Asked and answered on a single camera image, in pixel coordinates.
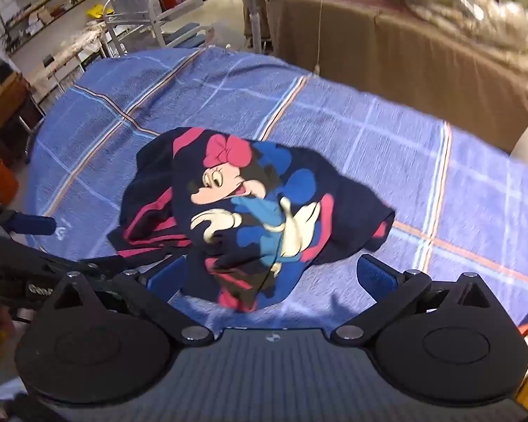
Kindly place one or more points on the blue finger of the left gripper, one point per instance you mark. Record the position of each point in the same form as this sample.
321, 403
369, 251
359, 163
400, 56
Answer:
20, 223

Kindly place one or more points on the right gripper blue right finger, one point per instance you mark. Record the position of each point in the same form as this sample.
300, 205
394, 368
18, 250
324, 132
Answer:
395, 294

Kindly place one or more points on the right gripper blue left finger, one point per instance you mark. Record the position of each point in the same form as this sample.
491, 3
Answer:
151, 295

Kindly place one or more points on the navy Minnie Mouse shirt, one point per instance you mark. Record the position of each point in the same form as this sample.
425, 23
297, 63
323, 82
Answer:
249, 216

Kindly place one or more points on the blue plaid bedsheet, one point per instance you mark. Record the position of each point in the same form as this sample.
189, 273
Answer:
460, 204

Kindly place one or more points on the wooden side table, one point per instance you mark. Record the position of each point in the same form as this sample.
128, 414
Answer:
20, 120

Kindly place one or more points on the brown covered bed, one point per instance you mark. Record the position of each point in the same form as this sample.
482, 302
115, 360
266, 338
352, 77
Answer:
380, 47

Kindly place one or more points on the beige crumpled duvet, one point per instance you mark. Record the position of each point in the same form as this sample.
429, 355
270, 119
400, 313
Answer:
499, 30

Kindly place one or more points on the grey metal pole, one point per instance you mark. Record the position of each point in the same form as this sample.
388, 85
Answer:
255, 24

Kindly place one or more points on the white metal bed frame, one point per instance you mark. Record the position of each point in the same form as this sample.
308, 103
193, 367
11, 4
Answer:
138, 25

